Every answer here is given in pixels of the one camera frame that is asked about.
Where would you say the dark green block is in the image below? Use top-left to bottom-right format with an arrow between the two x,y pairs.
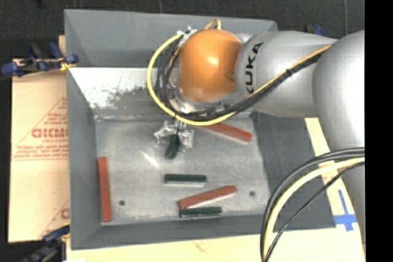
163,174 -> 208,188
165,133 -> 181,160
178,206 -> 223,219

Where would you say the red-brown flat block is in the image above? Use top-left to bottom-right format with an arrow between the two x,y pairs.
211,121 -> 253,144
177,185 -> 238,210
97,156 -> 113,223

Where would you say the grey metal bin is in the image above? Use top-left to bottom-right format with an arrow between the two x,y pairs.
63,9 -> 336,251

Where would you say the brown cardboard board red print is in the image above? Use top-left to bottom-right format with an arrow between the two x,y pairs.
7,69 -> 71,243

